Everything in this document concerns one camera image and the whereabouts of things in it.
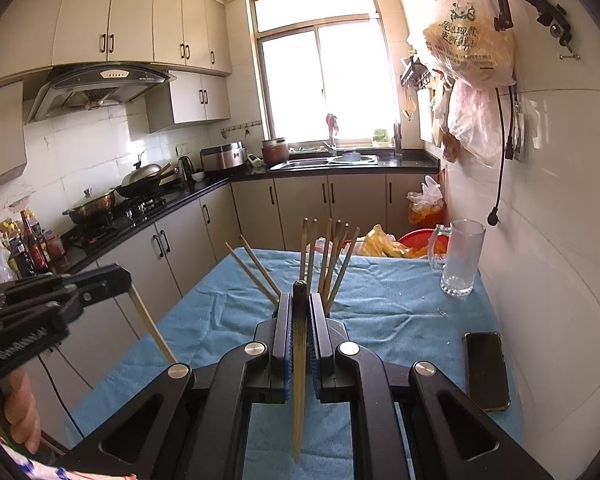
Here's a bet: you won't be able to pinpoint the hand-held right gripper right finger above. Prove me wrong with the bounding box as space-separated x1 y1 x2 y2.
307 292 554 480

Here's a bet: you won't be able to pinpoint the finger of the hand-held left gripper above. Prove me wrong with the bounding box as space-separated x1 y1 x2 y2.
0 264 133 307
0 291 88 334

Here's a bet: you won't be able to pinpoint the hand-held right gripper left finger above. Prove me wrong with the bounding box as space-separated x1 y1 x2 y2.
65 292 294 480

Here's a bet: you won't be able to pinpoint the wooden chopstick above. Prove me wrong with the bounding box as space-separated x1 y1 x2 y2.
224 242 279 308
299 217 308 283
325 222 351 303
326 226 362 313
306 217 319 293
128 285 179 365
318 217 333 295
239 234 283 298
323 218 343 297

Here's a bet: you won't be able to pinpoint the person's left hand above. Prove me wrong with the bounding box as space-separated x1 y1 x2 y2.
2 367 44 457

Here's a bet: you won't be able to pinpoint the cluster of condiment bottles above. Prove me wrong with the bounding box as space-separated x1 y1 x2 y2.
0 209 67 281

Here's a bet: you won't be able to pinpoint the black gas stove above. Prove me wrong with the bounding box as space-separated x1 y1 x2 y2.
62 195 170 252

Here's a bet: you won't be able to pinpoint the steel pot with lid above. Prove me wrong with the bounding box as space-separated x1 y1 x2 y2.
62 187 117 227

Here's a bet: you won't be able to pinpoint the white crumpled plastic bag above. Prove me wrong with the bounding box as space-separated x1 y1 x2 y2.
0 247 19 287

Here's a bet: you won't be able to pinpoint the blue towel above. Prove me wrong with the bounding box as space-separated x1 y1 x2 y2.
65 247 526 480

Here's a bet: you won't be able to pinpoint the black wok with steel lid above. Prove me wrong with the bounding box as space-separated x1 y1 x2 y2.
114 151 179 199

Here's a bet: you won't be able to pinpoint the yellow plastic bag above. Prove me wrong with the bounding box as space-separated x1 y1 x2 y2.
355 224 417 260

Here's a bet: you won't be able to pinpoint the person's patterned clothing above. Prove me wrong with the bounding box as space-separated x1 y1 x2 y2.
0 434 137 480

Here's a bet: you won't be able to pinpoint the steel kettle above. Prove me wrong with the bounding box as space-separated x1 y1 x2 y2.
176 155 197 183

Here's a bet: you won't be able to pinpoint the red plastic basin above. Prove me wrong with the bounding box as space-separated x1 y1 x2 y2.
396 228 449 261

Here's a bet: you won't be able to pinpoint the clear glass mug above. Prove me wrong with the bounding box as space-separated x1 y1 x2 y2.
427 218 487 298

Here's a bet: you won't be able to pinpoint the silver rice cooker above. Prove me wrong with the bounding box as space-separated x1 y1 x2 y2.
200 141 249 174

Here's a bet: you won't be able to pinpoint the black smartphone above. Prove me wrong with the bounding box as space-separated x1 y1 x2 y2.
462 331 511 413

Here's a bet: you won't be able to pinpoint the white bag over orange bin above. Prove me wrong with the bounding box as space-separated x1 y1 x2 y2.
405 175 447 229

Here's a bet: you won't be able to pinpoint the steel kitchen sink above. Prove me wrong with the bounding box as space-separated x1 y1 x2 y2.
270 154 381 172

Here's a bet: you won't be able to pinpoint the steel range hood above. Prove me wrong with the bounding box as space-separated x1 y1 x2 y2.
24 62 179 125

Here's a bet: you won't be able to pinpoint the black kitchen countertop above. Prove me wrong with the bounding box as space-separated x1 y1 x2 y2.
55 156 442 275

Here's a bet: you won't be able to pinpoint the faucet with pink cloth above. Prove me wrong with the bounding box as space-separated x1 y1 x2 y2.
322 112 342 159

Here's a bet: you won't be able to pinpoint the beige upper kitchen cabinets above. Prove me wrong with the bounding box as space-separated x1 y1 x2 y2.
0 0 234 186

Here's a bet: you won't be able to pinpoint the clear hanging plastic bag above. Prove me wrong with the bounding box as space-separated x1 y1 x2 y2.
446 80 507 169

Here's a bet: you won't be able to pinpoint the kitchen window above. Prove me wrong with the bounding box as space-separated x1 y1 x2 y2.
246 0 407 150

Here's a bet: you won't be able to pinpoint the hanging bag with yellow contents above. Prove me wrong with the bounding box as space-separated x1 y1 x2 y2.
422 0 519 92

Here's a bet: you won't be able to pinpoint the thin black floor cable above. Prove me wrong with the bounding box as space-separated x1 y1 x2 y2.
36 354 89 442

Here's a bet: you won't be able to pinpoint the black hanging cable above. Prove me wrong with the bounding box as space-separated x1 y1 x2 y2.
486 85 520 227

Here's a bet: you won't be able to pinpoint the wall knife rack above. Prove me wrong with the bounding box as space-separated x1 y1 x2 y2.
399 54 432 87

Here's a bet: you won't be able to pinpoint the white wall adapter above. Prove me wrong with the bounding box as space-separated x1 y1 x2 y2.
511 104 529 164

